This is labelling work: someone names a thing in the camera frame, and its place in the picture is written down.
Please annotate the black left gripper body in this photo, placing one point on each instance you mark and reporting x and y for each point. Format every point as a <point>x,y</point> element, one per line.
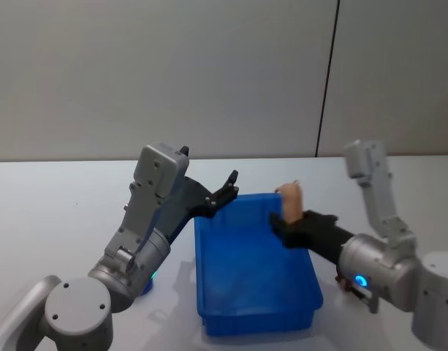
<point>180,204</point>

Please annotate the beige soft bread piece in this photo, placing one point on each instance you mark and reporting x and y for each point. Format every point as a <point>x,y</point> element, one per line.
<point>293,201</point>

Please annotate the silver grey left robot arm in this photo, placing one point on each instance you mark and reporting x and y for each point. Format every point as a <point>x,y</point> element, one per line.
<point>81,311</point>

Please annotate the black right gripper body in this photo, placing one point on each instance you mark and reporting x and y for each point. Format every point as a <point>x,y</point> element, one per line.
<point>318,241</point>

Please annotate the blue plastic bin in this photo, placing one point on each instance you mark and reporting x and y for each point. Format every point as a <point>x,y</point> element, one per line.
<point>245,256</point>

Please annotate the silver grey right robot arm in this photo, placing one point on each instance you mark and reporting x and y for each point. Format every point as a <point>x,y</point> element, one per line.
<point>399,267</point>

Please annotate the small blue object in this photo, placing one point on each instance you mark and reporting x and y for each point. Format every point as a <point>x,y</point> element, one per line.
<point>147,289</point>

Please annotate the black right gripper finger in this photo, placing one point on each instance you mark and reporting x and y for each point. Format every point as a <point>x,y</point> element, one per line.
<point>280,223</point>
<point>318,218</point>

